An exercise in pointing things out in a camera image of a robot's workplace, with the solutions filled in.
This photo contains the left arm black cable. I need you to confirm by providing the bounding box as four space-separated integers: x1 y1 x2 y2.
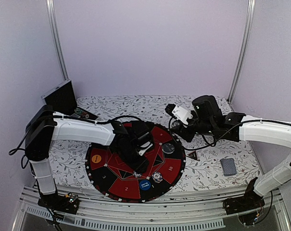
8 115 146 169

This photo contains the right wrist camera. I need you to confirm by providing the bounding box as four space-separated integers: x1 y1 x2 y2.
165 104 193 126

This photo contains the aluminium poker chip case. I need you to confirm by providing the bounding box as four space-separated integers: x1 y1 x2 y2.
42 80 98 120

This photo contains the clear dealer button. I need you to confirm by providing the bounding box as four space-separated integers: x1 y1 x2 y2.
162 143 175 154

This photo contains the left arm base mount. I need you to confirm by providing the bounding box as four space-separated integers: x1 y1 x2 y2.
38 192 80 215

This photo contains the round red black poker mat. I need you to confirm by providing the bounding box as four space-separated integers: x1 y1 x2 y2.
85 120 186 203

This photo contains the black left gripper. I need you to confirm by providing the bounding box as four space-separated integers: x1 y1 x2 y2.
119 143 151 175

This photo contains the orange big blind button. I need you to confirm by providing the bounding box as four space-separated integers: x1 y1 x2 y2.
91 154 101 164

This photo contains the right aluminium corner post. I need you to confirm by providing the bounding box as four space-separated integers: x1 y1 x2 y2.
228 0 256 104

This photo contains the blue white chip stack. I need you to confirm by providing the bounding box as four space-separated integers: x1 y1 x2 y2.
152 172 163 183
133 171 142 178

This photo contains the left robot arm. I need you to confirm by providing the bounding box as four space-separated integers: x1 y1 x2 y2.
25 105 154 209

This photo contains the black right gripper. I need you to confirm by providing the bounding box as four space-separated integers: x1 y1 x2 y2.
171 110 215 142

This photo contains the left aluminium corner post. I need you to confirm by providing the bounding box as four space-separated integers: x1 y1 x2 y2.
46 0 69 80

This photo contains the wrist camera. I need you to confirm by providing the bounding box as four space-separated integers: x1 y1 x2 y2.
137 139 154 156
165 104 193 126

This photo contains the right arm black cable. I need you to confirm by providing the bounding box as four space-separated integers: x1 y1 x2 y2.
168 115 291 147

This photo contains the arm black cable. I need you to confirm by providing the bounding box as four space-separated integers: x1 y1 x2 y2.
8 115 146 169
168 115 291 147

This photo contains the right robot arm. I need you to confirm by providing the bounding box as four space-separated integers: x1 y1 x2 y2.
165 95 291 210

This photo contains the blue card deck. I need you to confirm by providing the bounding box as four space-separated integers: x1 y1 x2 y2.
220 158 237 177

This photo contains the chip row in case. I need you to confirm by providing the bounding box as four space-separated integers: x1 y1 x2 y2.
75 108 89 119

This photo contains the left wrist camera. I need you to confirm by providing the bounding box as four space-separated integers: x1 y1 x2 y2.
137 139 154 156

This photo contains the black triangular card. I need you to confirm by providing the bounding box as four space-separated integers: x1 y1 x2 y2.
186 150 199 161

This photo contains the front aluminium rail frame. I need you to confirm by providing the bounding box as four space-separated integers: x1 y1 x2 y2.
12 185 291 231

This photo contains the aluminium corner post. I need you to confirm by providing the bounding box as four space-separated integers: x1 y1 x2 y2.
228 0 256 104
46 0 69 80

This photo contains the blue small blind button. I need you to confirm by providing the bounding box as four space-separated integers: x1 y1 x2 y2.
139 180 152 191

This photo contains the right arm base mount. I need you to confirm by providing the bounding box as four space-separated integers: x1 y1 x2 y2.
223 191 265 215

